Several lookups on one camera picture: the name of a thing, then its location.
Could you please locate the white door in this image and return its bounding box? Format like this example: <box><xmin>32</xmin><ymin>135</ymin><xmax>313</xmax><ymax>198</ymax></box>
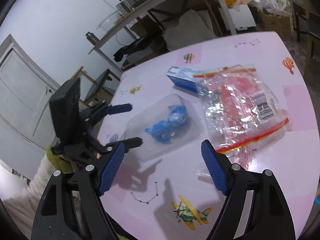
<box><xmin>1</xmin><ymin>34</ymin><xmax>59</xmax><ymax>149</ymax></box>

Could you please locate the left green sleeve forearm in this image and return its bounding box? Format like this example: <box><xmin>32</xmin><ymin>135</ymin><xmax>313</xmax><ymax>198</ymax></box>
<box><xmin>2</xmin><ymin>141</ymin><xmax>83</xmax><ymax>230</ymax></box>

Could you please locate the grey side table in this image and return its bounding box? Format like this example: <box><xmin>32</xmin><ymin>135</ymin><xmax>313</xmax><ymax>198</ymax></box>
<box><xmin>91</xmin><ymin>0</ymin><xmax>236</xmax><ymax>68</ymax></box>

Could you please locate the crumpled blue plastic wrapper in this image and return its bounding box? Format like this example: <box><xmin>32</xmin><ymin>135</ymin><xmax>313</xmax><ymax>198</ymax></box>
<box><xmin>144</xmin><ymin>105</ymin><xmax>189</xmax><ymax>144</ymax></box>

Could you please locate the clear zip bag red stripe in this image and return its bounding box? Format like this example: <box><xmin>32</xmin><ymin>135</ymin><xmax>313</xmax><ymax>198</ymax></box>
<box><xmin>197</xmin><ymin>65</ymin><xmax>290</xmax><ymax>154</ymax></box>

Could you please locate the metal thermos bottle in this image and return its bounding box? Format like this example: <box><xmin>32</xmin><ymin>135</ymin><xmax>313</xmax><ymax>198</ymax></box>
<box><xmin>86</xmin><ymin>31</ymin><xmax>99</xmax><ymax>46</ymax></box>

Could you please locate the cardboard box with trash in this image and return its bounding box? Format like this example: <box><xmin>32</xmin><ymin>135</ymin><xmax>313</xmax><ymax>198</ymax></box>
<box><xmin>250</xmin><ymin>0</ymin><xmax>293</xmax><ymax>41</ymax></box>

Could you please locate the clear plastic food container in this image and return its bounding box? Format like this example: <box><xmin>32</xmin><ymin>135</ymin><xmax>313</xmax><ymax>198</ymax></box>
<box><xmin>125</xmin><ymin>94</ymin><xmax>203</xmax><ymax>163</ymax></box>

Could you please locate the clear glass bowl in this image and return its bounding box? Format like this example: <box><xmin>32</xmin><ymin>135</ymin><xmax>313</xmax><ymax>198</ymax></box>
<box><xmin>98</xmin><ymin>11</ymin><xmax>121</xmax><ymax>33</ymax></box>

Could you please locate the white cabinet box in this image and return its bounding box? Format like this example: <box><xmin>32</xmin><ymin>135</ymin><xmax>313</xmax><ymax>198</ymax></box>
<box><xmin>229</xmin><ymin>4</ymin><xmax>257</xmax><ymax>31</ymax></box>

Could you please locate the wooden chair black seat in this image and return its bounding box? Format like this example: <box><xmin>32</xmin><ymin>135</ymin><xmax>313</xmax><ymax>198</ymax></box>
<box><xmin>293</xmin><ymin>2</ymin><xmax>319</xmax><ymax>77</ymax></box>

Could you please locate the blue carton box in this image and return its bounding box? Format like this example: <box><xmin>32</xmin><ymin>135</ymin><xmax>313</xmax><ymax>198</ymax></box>
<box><xmin>166</xmin><ymin>66</ymin><xmax>205</xmax><ymax>93</ymax></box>

